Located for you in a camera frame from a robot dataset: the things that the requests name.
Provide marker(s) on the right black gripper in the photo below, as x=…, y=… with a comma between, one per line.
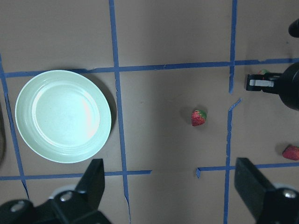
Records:
x=285, y=84

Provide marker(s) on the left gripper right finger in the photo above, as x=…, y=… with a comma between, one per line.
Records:
x=268, y=203

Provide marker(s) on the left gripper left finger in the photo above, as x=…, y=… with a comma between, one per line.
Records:
x=88, y=192

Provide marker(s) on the red strawberry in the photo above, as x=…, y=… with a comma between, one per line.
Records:
x=263, y=72
x=291, y=152
x=198, y=117

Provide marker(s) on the light green plate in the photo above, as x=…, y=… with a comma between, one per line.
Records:
x=63, y=116

